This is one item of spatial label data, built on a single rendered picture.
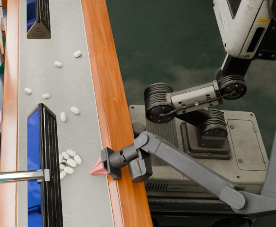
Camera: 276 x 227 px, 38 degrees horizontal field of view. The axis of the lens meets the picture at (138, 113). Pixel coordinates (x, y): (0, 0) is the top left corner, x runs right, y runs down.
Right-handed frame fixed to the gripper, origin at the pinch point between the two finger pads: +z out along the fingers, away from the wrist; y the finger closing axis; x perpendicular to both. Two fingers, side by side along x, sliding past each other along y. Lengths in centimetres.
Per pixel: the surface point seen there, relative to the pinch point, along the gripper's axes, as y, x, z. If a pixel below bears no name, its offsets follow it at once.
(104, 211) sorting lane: 14.4, 2.4, -1.2
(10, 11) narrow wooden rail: -89, -20, 22
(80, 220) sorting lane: 16.4, -2.8, 4.7
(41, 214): 31, -38, -11
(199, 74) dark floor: -122, 120, -20
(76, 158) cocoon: -5.9, -3.8, 3.3
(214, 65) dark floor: -131, 130, -31
